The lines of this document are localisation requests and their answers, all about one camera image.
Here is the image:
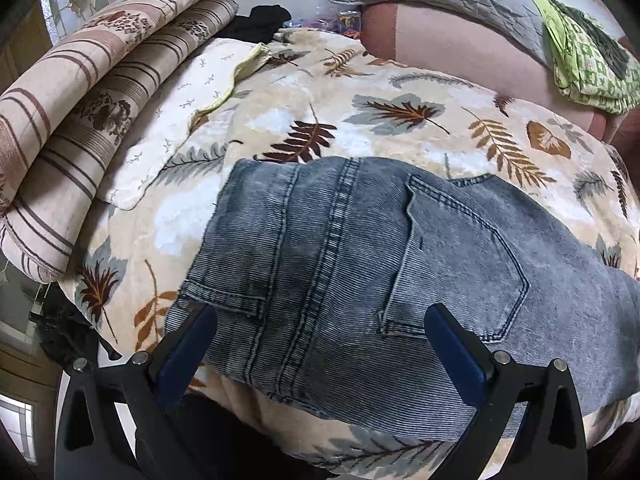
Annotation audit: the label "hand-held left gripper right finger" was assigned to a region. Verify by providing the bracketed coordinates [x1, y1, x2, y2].
[424, 303, 588, 480]

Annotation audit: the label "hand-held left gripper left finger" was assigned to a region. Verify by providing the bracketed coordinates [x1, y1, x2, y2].
[54, 304, 218, 480]

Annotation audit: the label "grey denim pants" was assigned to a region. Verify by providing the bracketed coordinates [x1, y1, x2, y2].
[177, 156, 640, 441]

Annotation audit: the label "black bag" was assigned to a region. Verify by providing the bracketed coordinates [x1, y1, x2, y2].
[29, 285, 118, 378]

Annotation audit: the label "cream leaf-print blanket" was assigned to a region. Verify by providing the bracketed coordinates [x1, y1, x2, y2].
[59, 27, 640, 480]

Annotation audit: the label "folded striped beige quilt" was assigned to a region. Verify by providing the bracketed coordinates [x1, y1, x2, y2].
[0, 0, 240, 283]

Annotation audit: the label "green patterned cloth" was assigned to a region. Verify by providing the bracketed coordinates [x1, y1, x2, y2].
[517, 0, 640, 116]

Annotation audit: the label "black cloth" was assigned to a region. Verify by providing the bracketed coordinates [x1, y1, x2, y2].
[217, 5, 293, 43]

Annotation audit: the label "colourful packets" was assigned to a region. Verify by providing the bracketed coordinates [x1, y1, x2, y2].
[287, 10, 363, 38]

